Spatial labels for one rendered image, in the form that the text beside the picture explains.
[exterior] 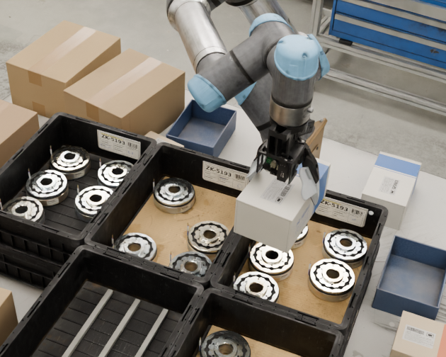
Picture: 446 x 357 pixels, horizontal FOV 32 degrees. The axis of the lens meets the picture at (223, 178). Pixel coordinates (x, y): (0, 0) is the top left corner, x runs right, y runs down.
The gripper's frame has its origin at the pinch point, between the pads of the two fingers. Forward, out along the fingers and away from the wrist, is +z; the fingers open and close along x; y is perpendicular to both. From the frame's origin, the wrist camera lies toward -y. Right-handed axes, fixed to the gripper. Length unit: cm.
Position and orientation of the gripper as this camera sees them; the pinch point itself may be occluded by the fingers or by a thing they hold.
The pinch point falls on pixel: (283, 190)
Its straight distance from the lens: 157.5
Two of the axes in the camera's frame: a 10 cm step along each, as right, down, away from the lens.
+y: -4.6, 5.7, -6.8
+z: -0.4, 7.5, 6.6
